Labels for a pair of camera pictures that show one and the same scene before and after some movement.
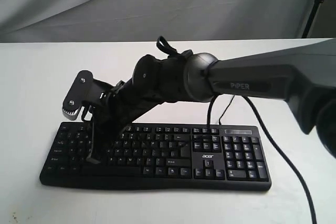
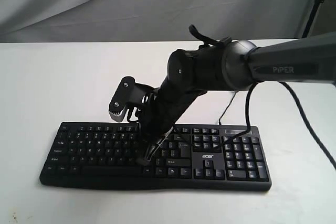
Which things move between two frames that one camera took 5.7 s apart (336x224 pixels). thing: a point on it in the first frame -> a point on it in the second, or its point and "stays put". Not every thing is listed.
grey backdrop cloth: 108,7 stays put
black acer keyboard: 164,155 stays put
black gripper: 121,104 -> 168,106
